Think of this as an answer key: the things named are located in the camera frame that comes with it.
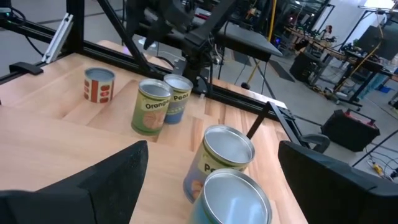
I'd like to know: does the plain black floor mat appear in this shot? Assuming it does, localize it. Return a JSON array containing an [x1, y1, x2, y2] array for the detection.
[[267, 58, 296, 83]]

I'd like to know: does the peas label can blue base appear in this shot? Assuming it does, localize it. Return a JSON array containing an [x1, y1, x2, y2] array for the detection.
[[162, 73, 194, 125]]

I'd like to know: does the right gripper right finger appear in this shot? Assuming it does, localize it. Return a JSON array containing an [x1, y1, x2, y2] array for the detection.
[[277, 139, 398, 224]]

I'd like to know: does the white red tomato can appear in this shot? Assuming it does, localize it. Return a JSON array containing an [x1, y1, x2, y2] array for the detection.
[[83, 67, 116, 104]]

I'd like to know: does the silver metal bar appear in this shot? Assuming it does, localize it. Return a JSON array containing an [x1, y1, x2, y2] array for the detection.
[[41, 12, 75, 65]]

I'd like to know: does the black monitor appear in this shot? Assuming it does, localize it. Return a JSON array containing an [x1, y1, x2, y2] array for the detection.
[[354, 24, 398, 62]]

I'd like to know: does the green oranges label can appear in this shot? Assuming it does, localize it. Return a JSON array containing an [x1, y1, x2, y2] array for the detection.
[[131, 78, 174, 136]]

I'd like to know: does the dark grey desk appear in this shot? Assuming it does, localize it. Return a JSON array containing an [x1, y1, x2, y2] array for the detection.
[[192, 15, 284, 63]]

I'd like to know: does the wooden workbench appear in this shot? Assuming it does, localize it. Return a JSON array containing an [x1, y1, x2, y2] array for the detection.
[[284, 26, 398, 103]]

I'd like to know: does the black cabinet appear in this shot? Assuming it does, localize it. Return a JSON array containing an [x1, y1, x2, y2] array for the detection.
[[289, 51, 315, 83]]

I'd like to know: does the black case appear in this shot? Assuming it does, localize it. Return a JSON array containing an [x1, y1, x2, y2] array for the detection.
[[321, 108, 381, 153]]

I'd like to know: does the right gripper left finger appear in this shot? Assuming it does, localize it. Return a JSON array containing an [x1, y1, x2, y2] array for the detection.
[[0, 139, 149, 224]]

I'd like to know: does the black metal rig frame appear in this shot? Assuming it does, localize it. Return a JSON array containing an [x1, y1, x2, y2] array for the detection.
[[0, 0, 299, 125]]

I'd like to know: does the person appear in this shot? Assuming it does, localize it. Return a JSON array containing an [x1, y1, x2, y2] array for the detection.
[[321, 24, 334, 40]]

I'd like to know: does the peaches label can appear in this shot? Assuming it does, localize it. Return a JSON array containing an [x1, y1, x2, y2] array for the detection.
[[182, 124, 256, 205]]

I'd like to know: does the teal label can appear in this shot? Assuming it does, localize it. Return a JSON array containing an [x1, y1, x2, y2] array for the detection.
[[186, 168, 273, 224]]

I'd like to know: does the black table clamp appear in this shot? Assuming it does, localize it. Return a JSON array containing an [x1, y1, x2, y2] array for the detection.
[[8, 61, 44, 76], [300, 133, 331, 154]]

